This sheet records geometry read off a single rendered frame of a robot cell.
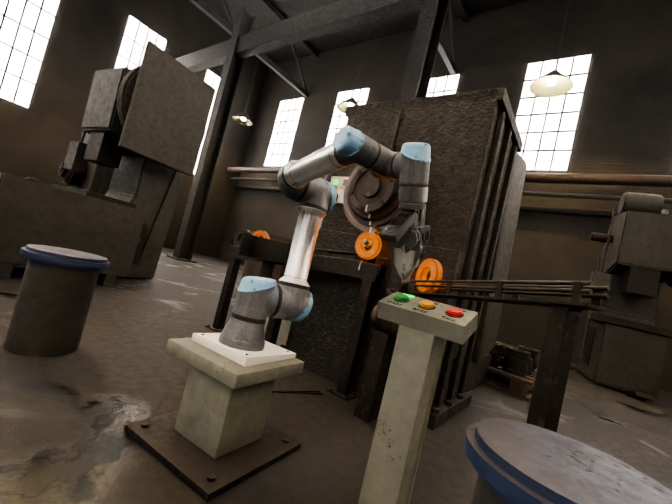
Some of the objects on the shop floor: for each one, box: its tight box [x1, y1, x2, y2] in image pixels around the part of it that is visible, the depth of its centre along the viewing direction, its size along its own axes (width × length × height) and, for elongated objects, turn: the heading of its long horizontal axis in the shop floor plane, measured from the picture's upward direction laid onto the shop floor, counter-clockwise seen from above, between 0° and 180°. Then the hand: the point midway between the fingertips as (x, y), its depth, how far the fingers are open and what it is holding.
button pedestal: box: [351, 292, 478, 504], centre depth 90 cm, size 16×24×62 cm, turn 132°
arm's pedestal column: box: [124, 365, 301, 502], centre depth 113 cm, size 40×40×26 cm
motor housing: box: [354, 305, 399, 423], centre depth 159 cm, size 13×22×54 cm, turn 132°
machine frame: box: [281, 88, 523, 430], centre depth 227 cm, size 73×108×176 cm
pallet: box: [483, 342, 540, 401], centre depth 334 cm, size 120×82×44 cm
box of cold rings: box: [0, 173, 146, 287], centre depth 300 cm, size 103×83×79 cm
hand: (403, 276), depth 94 cm, fingers closed
